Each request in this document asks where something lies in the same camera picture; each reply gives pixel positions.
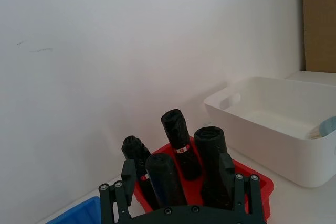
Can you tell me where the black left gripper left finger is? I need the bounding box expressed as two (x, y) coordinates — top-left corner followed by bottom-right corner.
(99, 158), (139, 224)

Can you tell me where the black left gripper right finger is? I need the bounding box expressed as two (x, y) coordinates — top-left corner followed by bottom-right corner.
(218, 152), (265, 224)

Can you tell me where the black bag roll red band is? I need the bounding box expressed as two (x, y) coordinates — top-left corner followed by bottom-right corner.
(121, 135), (161, 210)

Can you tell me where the red plastic tray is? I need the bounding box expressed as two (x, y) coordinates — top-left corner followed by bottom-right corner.
(132, 142), (275, 222)

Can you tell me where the white plastic bin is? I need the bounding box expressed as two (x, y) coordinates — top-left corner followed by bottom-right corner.
(203, 76), (336, 188)

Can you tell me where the blue plastic tray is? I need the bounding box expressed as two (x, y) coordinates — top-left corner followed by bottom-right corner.
(47, 196), (102, 224)

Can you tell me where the black bag roll white band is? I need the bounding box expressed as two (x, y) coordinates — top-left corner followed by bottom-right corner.
(160, 108), (203, 180)

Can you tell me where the brown cardboard panel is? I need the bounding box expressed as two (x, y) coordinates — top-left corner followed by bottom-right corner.
(301, 0), (336, 73)

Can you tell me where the brush with pale blue handle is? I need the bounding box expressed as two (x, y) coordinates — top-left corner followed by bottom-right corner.
(304, 115), (336, 140)

